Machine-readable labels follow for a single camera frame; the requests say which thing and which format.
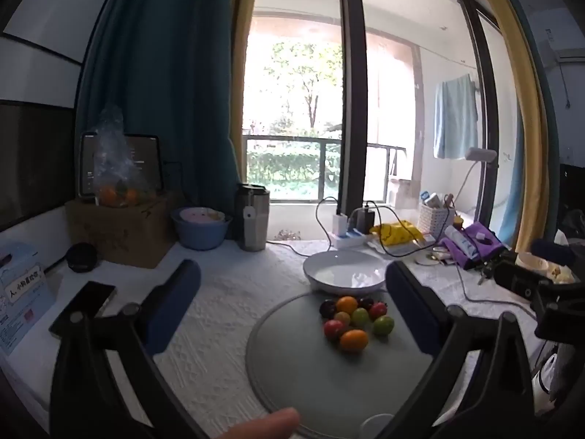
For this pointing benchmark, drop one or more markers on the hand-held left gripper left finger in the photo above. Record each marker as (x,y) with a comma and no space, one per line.
(176,302)

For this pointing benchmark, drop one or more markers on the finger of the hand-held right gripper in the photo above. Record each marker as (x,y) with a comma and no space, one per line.
(514,279)

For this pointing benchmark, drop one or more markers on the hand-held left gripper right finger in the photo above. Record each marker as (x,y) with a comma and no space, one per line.
(411,306)

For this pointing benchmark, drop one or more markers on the green tomato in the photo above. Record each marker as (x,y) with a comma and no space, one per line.
(383,324)
(359,316)

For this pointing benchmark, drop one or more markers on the red cherry tomato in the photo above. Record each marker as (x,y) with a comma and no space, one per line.
(332,329)
(377,311)

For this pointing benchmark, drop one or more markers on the dark purple plum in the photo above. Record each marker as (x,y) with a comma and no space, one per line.
(327,308)
(365,302)

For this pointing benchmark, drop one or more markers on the small round orange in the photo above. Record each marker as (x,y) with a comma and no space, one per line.
(346,304)

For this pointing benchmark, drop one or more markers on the large orange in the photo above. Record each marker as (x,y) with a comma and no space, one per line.
(353,340)

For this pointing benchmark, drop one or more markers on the yellow cherry tomato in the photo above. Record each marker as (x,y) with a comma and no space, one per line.
(342,318)

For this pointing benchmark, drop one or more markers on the white round plate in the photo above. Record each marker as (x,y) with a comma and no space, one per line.
(345,274)

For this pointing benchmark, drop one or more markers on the person's left hand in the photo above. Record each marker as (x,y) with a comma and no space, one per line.
(260,425)

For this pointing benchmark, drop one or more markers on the cream bowl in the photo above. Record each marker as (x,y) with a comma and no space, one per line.
(532,263)

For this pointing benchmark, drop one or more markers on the keys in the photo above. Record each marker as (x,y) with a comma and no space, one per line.
(483,278)

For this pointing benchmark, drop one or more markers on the white round coaster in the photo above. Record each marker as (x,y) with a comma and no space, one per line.
(427,259)

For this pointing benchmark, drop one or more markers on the white textured tablecloth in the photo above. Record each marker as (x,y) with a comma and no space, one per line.
(228,311)

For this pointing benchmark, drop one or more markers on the white paper stack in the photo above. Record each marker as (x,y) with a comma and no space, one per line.
(411,249)

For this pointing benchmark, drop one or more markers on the white tube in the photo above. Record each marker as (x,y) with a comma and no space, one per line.
(459,240)

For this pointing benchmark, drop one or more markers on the blue bowl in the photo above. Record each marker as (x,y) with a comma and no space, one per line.
(199,235)

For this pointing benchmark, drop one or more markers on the yellow plastic bag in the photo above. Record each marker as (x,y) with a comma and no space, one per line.
(395,233)

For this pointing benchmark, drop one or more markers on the light blue curtain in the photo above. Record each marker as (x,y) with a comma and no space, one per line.
(511,196)

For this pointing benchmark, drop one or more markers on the cardboard box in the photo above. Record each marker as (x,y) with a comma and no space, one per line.
(123,233)

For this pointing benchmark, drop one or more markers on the pink bowl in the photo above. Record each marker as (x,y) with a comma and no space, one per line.
(199,215)

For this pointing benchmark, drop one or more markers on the white woven basket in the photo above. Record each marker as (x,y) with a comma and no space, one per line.
(434,219)

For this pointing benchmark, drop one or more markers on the white power strip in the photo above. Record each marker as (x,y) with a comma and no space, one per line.
(349,240)

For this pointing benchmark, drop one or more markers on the black phone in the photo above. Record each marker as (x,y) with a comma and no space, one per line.
(84,304)

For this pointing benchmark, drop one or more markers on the black power adapter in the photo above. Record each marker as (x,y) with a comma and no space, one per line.
(363,220)

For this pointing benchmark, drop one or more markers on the steel thermos mug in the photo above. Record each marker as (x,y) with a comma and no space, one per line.
(252,233)

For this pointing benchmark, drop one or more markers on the white charger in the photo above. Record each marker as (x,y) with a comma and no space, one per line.
(339,224)

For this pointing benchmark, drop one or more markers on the white paper tag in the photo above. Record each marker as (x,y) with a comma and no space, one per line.
(249,214)

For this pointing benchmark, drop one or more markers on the white desk lamp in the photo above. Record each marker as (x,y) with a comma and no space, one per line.
(481,154)

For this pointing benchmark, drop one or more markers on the black tablet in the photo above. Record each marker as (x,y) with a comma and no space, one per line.
(148,160)

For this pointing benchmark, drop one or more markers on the clear plastic bag with oranges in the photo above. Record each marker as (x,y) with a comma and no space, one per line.
(114,164)

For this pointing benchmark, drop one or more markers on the blue printed card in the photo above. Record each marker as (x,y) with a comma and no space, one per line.
(20,297)

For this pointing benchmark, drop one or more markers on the light blue towel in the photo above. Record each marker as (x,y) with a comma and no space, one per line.
(454,119)

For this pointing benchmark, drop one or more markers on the yellow curtain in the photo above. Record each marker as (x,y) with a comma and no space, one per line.
(241,55)
(525,100)

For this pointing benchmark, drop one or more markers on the balcony railing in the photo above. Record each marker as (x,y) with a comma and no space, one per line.
(292,141)

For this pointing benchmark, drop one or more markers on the dark blue curtain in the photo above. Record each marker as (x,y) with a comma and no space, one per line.
(164,77)

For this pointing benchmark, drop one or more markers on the white air conditioner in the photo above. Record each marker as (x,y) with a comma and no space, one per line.
(571,55)

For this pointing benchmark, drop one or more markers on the dark window frame post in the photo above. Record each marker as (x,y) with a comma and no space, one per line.
(353,100)

